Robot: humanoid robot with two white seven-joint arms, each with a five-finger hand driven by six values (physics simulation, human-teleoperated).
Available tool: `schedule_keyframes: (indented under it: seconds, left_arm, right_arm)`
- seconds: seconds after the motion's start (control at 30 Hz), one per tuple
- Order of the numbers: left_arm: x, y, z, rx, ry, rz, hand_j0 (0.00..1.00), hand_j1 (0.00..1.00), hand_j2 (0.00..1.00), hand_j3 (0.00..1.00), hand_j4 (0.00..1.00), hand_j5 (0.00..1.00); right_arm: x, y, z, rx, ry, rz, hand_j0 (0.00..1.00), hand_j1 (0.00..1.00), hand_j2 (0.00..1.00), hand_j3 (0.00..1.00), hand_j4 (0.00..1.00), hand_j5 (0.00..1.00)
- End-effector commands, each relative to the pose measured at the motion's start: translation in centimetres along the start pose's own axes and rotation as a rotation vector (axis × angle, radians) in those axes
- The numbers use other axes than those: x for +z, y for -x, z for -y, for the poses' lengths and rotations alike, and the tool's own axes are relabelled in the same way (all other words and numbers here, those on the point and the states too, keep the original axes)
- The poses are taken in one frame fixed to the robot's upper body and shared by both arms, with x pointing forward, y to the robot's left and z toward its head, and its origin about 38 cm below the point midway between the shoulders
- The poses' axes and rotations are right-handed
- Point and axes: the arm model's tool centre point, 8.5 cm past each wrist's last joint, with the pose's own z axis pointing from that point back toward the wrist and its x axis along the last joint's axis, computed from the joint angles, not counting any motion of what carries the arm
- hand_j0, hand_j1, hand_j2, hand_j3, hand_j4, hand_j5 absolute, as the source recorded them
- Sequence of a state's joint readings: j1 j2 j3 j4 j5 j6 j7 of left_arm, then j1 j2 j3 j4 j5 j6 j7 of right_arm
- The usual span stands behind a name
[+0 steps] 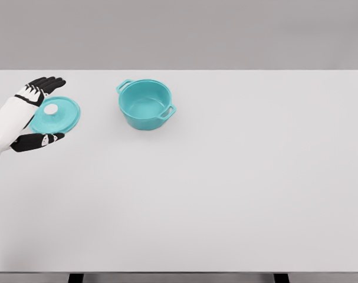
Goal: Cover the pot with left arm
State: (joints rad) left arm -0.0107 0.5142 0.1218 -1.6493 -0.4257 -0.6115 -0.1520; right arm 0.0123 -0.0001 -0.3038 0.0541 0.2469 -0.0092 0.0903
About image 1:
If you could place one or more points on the teal pot lid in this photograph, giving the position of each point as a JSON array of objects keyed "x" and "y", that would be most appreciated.
[{"x": 59, "y": 115}]

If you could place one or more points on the teal pot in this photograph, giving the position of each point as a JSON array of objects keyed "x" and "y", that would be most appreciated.
[{"x": 143, "y": 103}]

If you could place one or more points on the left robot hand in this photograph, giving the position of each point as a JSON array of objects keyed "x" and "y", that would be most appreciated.
[{"x": 15, "y": 115}]

